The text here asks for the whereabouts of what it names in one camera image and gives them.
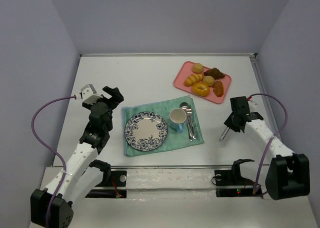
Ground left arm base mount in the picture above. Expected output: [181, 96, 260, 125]
[85, 170, 127, 198]

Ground round beige bun far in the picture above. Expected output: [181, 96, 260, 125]
[192, 63, 204, 73]

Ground round beige bun near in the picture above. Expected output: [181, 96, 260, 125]
[202, 76, 215, 87]

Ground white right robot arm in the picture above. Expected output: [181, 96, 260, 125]
[219, 96, 310, 200]

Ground round beige bun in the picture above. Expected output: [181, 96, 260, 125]
[192, 63, 204, 73]
[202, 76, 215, 87]

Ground blue floral ceramic plate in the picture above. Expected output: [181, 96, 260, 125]
[124, 111, 168, 152]

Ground orange-brown pastry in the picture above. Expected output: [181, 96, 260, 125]
[212, 81, 224, 97]

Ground dark chocolate croissant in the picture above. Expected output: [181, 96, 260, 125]
[203, 68, 225, 80]

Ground yellow ring donut bread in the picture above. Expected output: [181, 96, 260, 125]
[192, 83, 210, 97]

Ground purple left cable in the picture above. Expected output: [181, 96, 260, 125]
[30, 95, 78, 227]

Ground silver fork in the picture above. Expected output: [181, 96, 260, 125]
[186, 106, 197, 140]

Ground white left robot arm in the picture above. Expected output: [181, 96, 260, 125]
[30, 84, 124, 227]

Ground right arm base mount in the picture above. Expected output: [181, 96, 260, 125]
[211, 159, 267, 197]

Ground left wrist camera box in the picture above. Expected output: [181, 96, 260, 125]
[74, 84, 102, 107]

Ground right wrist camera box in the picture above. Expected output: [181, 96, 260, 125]
[248, 100, 258, 112]

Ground light blue mug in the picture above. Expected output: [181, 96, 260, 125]
[169, 108, 187, 133]

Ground striped yellow bread roll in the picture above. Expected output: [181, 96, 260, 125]
[183, 73, 204, 87]

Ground silver spoon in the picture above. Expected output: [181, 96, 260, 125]
[179, 102, 193, 141]

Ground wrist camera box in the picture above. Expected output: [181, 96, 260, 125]
[248, 100, 258, 112]
[74, 84, 102, 107]

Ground stainless steel tongs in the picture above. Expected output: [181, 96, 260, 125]
[218, 127, 230, 142]

